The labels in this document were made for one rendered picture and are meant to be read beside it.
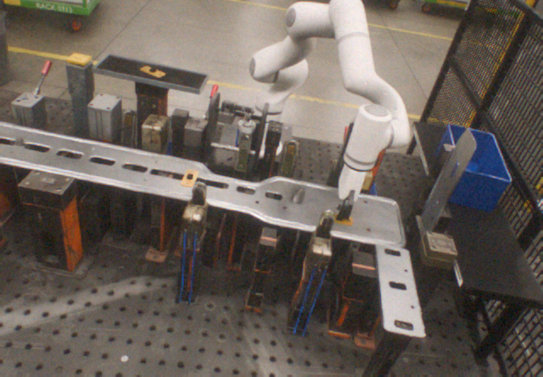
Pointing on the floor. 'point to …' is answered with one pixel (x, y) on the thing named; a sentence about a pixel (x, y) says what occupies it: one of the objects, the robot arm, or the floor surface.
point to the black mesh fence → (467, 308)
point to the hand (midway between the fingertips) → (343, 205)
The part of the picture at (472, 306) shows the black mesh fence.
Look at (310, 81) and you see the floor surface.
